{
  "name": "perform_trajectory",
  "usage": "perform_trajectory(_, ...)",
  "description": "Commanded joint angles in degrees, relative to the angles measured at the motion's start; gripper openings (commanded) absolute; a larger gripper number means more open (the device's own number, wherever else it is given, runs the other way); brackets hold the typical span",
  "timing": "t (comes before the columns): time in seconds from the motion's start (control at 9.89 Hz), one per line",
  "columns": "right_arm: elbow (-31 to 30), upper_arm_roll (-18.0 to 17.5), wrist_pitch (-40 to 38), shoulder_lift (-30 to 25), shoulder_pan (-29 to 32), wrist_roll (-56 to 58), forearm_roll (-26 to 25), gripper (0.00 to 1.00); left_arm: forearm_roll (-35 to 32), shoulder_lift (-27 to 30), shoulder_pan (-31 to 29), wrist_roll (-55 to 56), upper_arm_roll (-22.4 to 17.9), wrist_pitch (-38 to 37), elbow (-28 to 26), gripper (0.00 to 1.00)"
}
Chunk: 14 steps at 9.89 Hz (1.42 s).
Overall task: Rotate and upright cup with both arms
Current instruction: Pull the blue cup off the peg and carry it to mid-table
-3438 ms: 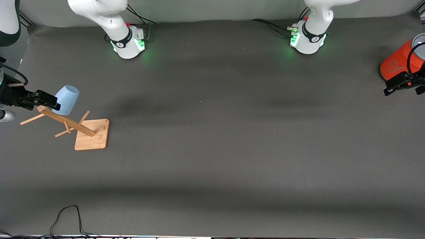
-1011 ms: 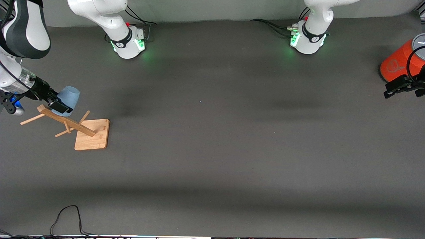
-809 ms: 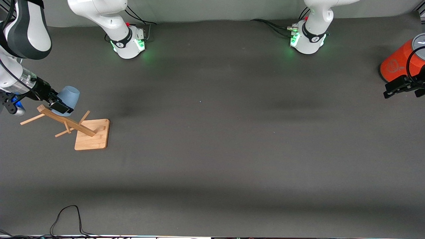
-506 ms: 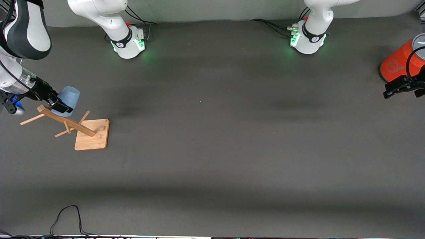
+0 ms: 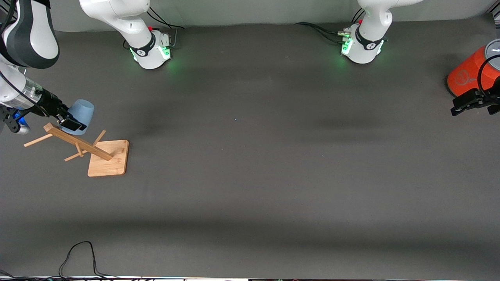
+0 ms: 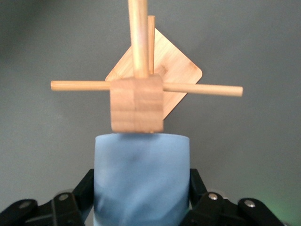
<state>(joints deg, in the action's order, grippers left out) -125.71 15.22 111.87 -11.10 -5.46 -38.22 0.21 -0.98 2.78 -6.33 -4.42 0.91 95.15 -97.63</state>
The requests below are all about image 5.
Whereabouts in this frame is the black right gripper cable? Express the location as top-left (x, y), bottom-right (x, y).
top-left (0, 0), bottom-right (39, 114)

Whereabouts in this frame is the thin black floor cable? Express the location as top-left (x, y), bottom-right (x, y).
top-left (59, 241), bottom-right (118, 280)

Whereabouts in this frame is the wooden cup rack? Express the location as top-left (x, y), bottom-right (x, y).
top-left (23, 123), bottom-right (130, 178)

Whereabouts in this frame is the black arm base cable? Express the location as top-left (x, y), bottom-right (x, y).
top-left (148, 11), bottom-right (179, 48)
top-left (317, 29), bottom-right (346, 44)
top-left (295, 22), bottom-right (346, 36)
top-left (149, 5), bottom-right (185, 30)

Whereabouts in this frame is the orange can with grey lid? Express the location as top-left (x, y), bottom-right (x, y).
top-left (447, 39), bottom-right (500, 98)

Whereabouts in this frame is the light blue cup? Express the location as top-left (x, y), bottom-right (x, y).
top-left (64, 99), bottom-right (95, 135)

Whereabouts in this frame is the dark grey table cover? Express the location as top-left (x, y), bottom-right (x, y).
top-left (0, 14), bottom-right (500, 280)

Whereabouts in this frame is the black right arm base cable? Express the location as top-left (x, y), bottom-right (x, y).
top-left (148, 11), bottom-right (179, 48)
top-left (149, 5), bottom-right (185, 30)

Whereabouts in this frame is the black left arm base cable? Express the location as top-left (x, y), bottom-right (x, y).
top-left (295, 22), bottom-right (346, 36)
top-left (317, 29), bottom-right (346, 44)

